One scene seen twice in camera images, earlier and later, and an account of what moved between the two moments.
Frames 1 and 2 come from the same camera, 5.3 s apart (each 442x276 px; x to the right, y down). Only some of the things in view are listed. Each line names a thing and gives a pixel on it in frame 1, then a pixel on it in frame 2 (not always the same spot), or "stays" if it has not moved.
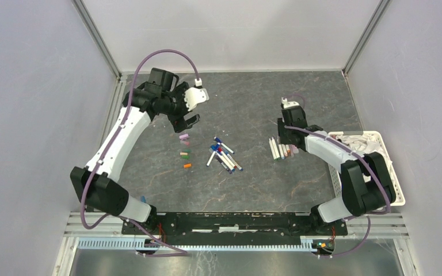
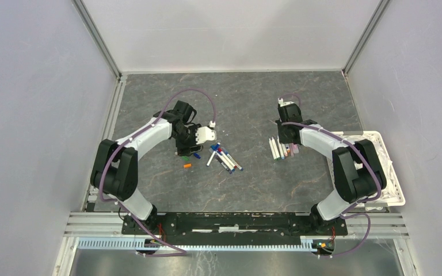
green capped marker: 274,148 stays
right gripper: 282,139 stays
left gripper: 178,122 to 185,150
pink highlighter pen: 294,149 stays
